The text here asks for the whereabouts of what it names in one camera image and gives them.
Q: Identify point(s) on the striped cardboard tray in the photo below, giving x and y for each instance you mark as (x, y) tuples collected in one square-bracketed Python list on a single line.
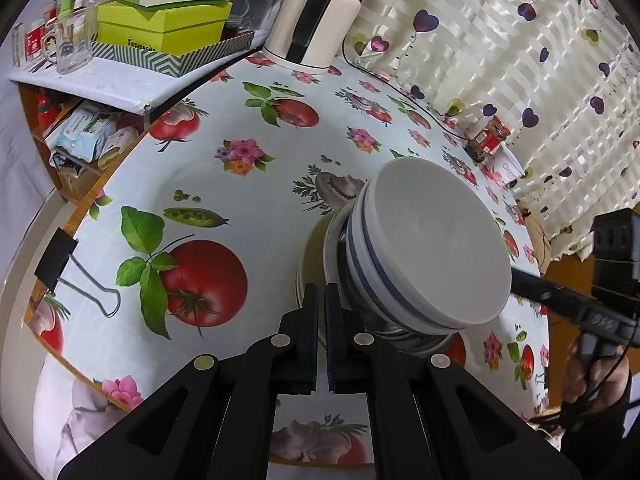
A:
[(165, 62)]

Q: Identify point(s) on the person's right hand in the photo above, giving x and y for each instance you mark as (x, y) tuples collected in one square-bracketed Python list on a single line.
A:
[(600, 380)]

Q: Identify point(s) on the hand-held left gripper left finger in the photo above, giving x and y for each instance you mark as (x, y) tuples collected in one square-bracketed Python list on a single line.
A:
[(311, 340)]

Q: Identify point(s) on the glass jar with red label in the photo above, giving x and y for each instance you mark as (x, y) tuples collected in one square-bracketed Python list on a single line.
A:
[(487, 140)]

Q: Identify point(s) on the dark printed box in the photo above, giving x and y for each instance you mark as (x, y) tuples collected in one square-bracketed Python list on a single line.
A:
[(255, 10)]

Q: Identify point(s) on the beige plate with brown emblem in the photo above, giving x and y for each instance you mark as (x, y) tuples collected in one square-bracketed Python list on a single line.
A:
[(310, 255)]

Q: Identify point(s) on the white shelf board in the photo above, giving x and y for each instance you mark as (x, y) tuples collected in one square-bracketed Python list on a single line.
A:
[(100, 85)]

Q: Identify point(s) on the person's right forearm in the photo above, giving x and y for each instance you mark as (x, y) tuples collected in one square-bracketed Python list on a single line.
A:
[(595, 445)]

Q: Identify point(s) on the floral vegetable print tablecloth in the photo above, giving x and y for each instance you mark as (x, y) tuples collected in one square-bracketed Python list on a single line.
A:
[(225, 200)]

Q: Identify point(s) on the stainless steel bowl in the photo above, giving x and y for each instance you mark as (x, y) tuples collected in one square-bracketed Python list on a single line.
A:
[(400, 335)]

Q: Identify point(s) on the white yogurt cup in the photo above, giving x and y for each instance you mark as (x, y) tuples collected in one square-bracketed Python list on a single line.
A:
[(510, 170)]

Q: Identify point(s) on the small bottle with red label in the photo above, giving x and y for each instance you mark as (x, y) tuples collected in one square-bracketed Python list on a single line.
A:
[(36, 40)]

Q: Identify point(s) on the pale lilac cloth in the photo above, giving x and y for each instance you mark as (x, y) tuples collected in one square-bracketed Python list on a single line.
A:
[(85, 420)]

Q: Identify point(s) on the blue and white packet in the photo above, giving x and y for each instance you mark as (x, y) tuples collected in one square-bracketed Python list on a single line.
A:
[(82, 132)]

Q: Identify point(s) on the brown woven basket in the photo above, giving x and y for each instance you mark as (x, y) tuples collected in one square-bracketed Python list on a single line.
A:
[(537, 240)]

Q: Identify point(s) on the cream curtain with heart print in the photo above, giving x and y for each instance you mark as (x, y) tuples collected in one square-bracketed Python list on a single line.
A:
[(500, 60)]

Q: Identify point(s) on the glass mug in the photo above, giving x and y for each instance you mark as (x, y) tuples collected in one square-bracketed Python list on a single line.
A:
[(75, 45)]

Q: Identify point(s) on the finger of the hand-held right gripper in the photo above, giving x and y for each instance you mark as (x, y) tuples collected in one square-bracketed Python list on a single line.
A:
[(550, 297)]

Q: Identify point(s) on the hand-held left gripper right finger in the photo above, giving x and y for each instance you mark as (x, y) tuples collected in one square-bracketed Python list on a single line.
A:
[(332, 340)]

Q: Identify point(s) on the wooden shelf cabinet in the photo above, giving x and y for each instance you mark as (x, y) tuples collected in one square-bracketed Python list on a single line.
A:
[(85, 182)]

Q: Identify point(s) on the black binder clip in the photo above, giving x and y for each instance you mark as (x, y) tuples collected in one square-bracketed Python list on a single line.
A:
[(55, 257)]

